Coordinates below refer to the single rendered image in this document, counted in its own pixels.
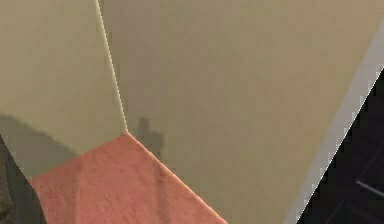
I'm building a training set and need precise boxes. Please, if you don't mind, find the dark grey armchair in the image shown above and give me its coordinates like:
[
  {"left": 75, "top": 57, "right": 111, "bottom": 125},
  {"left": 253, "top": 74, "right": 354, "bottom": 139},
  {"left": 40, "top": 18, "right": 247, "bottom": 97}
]
[{"left": 0, "top": 133, "right": 48, "bottom": 224}]

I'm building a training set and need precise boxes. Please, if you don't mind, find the black window with grey frame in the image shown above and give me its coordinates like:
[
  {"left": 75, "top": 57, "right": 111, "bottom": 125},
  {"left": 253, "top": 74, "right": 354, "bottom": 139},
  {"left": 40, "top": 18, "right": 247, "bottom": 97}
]
[{"left": 283, "top": 17, "right": 384, "bottom": 224}]

